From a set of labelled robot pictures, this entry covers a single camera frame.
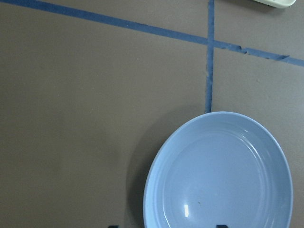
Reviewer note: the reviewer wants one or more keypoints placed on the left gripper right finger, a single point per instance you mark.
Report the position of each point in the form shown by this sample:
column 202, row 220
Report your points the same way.
column 221, row 226

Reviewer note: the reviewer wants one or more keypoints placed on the blue plate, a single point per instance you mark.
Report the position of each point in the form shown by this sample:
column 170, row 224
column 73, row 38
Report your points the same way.
column 219, row 168

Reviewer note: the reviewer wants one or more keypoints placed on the cream bear tray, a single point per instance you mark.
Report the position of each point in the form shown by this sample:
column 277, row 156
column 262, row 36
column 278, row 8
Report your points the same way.
column 281, row 4

